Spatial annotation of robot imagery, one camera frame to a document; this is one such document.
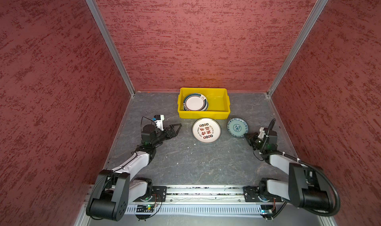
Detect left aluminium corner post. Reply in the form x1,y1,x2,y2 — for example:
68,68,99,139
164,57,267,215
85,0,136,97

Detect aluminium mounting rail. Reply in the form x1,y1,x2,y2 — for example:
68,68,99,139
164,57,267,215
74,184,328,226

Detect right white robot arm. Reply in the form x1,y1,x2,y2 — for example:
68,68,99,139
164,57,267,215
244,128,341,217

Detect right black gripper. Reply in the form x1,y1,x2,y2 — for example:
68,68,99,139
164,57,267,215
243,131,267,151

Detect large white plate green rim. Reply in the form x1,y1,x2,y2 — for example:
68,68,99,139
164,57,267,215
183,93,209,112

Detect aluminium corner post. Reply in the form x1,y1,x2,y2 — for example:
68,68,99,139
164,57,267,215
85,0,136,97
267,0,329,99

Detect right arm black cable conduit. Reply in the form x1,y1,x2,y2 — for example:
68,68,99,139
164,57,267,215
252,118,341,217

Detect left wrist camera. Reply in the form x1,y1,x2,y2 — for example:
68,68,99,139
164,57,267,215
152,114,165,131

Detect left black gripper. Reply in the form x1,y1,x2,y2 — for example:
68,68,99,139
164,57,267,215
152,124,182,147

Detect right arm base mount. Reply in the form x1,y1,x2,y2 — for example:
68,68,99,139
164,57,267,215
243,186,269,203

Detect right aluminium corner post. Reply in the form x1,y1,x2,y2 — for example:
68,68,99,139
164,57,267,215
267,0,329,99

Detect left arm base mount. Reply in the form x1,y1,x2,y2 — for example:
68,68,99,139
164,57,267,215
147,186,168,203

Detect yellow plastic bin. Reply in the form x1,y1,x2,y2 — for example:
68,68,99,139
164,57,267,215
178,88,231,120

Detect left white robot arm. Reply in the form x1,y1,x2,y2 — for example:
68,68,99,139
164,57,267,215
86,123,182,221

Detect white plate red characters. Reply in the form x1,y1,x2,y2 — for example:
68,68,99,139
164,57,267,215
192,118,221,143

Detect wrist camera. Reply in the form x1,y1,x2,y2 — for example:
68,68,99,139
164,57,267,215
258,127,267,140
152,114,165,131

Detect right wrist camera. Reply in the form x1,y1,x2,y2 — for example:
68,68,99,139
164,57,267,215
258,127,267,140

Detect small teal patterned plate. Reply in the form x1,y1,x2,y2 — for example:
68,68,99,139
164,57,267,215
227,117,249,138

